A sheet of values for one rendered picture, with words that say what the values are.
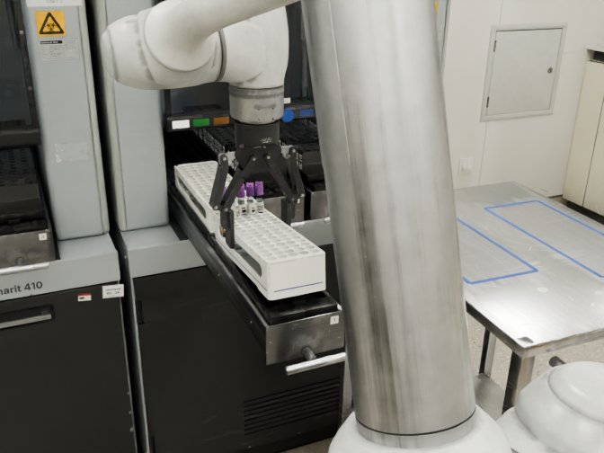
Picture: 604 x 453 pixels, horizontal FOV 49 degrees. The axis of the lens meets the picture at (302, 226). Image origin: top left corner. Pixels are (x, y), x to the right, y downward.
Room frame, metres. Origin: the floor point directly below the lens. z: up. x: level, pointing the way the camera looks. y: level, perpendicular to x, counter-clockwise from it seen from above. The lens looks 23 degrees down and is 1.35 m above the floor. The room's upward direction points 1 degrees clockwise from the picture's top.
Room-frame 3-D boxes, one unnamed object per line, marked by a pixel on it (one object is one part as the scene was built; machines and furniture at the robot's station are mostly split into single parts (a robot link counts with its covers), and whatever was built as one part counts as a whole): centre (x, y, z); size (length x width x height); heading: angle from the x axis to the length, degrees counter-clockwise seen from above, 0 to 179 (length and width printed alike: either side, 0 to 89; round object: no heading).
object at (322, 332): (1.19, 0.12, 0.78); 0.73 x 0.14 x 0.09; 24
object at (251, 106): (1.09, 0.08, 1.10); 0.09 x 0.09 x 0.06
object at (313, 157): (1.56, -0.05, 0.85); 0.12 x 0.02 x 0.06; 113
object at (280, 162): (1.50, 0.09, 0.85); 0.12 x 0.02 x 0.06; 115
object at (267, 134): (1.09, 0.08, 1.03); 0.08 x 0.07 x 0.09; 114
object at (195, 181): (1.35, 0.19, 0.83); 0.30 x 0.10 x 0.06; 24
